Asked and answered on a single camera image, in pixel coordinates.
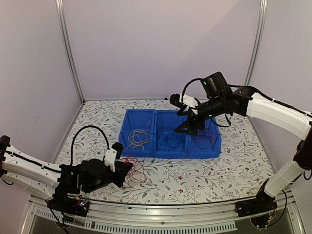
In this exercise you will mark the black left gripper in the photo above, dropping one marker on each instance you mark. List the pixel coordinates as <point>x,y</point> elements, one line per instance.
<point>121,173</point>

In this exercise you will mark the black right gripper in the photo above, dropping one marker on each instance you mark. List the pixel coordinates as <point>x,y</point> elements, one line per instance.
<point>188,125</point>

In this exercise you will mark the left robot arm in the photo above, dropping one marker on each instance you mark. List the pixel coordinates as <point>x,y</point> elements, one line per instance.
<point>50,181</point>

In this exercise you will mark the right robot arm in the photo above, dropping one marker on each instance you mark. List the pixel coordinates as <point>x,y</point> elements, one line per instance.
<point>249,101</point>

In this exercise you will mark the blue plastic bin near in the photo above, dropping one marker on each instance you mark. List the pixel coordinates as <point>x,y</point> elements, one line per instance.
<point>207,144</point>

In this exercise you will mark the blue plastic bin far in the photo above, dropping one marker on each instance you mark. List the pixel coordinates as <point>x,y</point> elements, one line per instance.
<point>136,134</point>

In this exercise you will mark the floral tablecloth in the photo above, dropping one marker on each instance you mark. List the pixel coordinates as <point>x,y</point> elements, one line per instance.
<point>237,173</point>

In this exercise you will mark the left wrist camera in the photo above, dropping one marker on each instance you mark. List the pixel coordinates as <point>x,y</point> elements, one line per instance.
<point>113,154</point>

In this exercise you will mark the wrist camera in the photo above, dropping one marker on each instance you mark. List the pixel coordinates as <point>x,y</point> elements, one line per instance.
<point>113,154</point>
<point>186,104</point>

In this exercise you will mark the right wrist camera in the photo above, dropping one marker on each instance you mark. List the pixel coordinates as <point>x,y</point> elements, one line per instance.
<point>186,104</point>

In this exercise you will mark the aluminium front rail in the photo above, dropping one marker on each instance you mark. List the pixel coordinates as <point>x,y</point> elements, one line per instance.
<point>203,218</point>

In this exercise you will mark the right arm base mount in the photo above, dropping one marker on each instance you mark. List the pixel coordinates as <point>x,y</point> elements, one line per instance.
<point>261,210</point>

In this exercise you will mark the left aluminium corner post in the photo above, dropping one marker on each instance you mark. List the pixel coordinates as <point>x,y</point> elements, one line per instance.
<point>68,50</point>

